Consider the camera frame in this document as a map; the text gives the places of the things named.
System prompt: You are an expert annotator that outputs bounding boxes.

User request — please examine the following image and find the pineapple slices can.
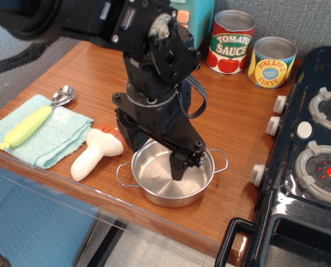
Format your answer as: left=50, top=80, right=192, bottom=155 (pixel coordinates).
left=248, top=37, right=298, bottom=88

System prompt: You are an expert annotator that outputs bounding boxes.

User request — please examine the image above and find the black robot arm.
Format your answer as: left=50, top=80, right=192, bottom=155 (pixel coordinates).
left=0, top=1, right=206, bottom=181

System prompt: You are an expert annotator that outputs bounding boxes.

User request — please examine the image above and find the tomato sauce can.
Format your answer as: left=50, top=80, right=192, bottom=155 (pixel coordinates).
left=207, top=9, right=256, bottom=75

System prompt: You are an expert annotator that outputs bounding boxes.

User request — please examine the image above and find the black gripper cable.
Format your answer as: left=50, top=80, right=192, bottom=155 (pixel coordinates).
left=176, top=74, right=208, bottom=120

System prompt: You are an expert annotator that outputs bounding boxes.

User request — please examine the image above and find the toy microwave teal white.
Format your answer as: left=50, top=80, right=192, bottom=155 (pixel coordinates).
left=170, top=0, right=215, bottom=48

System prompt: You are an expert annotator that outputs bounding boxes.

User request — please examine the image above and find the spoon with green handle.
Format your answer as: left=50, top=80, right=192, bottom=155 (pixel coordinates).
left=0, top=86, right=75, bottom=150

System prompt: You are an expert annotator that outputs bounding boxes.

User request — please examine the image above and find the black braided cable sleeve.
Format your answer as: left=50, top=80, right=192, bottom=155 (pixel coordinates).
left=0, top=41, right=49, bottom=78

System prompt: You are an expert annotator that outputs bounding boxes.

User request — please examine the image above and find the silver metal pot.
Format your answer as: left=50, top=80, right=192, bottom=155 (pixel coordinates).
left=116, top=139, right=229, bottom=208

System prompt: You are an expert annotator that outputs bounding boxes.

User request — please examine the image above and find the black toy stove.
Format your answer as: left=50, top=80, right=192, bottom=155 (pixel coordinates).
left=215, top=46, right=331, bottom=266

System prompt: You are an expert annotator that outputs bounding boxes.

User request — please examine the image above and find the white brown toy mushroom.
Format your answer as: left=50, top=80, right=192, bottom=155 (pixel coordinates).
left=71, top=125, right=126, bottom=181

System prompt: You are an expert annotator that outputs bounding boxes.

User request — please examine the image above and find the light teal folded cloth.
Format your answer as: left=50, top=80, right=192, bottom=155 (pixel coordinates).
left=0, top=95, right=93, bottom=169

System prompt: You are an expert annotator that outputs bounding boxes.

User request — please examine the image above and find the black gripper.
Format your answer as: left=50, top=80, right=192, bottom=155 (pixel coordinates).
left=112, top=80, right=206, bottom=181

